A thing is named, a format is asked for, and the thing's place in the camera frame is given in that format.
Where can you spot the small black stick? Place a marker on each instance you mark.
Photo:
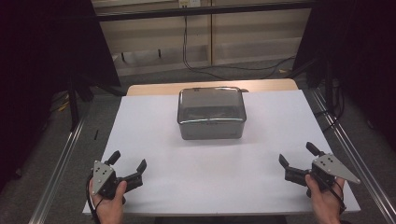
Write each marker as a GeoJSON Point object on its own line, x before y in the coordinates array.
{"type": "Point", "coordinates": [96, 134]}

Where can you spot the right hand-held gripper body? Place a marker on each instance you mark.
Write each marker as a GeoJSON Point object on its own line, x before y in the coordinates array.
{"type": "Point", "coordinates": [331, 166]}

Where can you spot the clear plastic box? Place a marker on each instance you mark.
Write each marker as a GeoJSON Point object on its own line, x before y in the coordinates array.
{"type": "Point", "coordinates": [211, 131]}

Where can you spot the white wall outlet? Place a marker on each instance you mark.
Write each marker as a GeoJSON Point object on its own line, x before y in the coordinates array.
{"type": "Point", "coordinates": [190, 3]}

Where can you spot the black metal stand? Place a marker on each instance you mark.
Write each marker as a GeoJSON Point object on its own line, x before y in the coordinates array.
{"type": "Point", "coordinates": [74, 105]}

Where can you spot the person's right hand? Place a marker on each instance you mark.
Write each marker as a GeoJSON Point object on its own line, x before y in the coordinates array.
{"type": "Point", "coordinates": [327, 207]}

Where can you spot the clear plastic box lid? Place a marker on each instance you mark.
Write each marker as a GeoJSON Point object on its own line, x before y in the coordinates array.
{"type": "Point", "coordinates": [211, 102]}

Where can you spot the person's left hand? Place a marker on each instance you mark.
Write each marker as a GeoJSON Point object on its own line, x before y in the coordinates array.
{"type": "Point", "coordinates": [110, 210]}

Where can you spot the white table mat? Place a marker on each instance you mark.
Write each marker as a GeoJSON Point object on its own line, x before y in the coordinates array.
{"type": "Point", "coordinates": [211, 180]}

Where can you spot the black crossbar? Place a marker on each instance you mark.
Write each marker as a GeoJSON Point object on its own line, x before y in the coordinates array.
{"type": "Point", "coordinates": [202, 11]}

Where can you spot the black curtain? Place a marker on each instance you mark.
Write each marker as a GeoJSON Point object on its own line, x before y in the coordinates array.
{"type": "Point", "coordinates": [358, 46]}
{"type": "Point", "coordinates": [46, 62]}

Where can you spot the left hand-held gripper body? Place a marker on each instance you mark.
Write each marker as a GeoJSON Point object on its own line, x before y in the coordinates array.
{"type": "Point", "coordinates": [102, 179]}

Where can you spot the aluminium rail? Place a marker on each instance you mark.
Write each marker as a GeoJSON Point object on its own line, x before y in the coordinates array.
{"type": "Point", "coordinates": [358, 155]}
{"type": "Point", "coordinates": [57, 174]}

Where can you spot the wooden table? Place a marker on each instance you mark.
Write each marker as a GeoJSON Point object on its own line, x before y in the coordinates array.
{"type": "Point", "coordinates": [155, 88]}

